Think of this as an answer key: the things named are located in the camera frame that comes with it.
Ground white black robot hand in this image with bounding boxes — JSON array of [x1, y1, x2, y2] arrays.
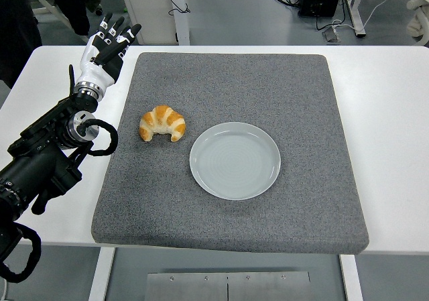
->
[[75, 12, 142, 91]]

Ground golden croissant bread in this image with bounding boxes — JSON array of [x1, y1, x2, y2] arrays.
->
[[139, 105, 186, 143]]

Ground pale grey round plate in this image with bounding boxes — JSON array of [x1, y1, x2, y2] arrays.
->
[[189, 121, 282, 201]]

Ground person's legs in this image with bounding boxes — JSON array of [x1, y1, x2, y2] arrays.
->
[[45, 0, 103, 36]]

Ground white cabinet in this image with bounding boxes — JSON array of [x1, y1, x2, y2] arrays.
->
[[117, 0, 190, 46]]

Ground person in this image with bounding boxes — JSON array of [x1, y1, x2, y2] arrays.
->
[[0, 0, 44, 90]]

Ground grey fabric mat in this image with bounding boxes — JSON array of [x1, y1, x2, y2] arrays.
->
[[90, 52, 370, 255]]

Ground white table leg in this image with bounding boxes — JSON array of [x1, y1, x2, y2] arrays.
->
[[339, 253, 365, 301], [87, 247, 117, 301]]

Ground grey foot pedal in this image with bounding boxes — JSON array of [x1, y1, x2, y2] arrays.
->
[[322, 28, 342, 43]]

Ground white desk leg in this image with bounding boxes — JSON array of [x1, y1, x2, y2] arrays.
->
[[343, 0, 366, 38]]

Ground white wheeled chair frame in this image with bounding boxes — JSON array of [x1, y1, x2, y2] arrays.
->
[[34, 0, 103, 46]]

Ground thin black cable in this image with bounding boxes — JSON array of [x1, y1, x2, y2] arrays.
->
[[168, 0, 191, 16]]

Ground long white cable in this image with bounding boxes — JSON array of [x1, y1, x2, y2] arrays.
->
[[330, 0, 410, 32]]

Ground white coiled hose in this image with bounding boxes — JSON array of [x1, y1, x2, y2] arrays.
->
[[406, 0, 429, 46]]

